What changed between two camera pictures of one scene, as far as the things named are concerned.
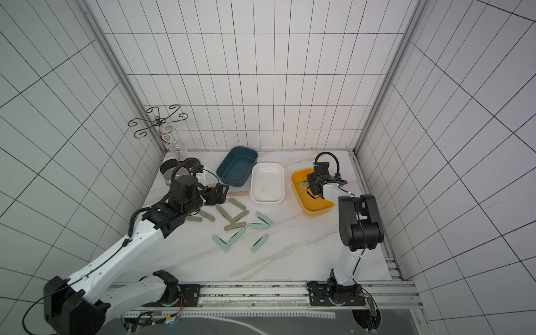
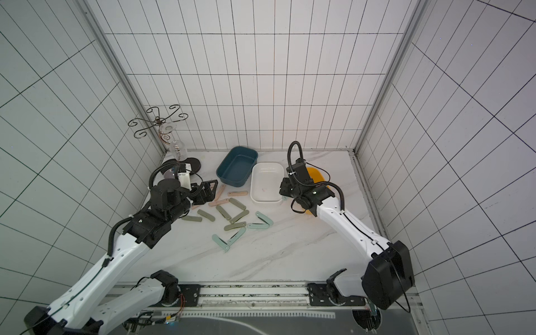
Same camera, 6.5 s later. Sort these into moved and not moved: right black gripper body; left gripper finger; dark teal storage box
Moved: right black gripper body; left gripper finger
Not moved: dark teal storage box
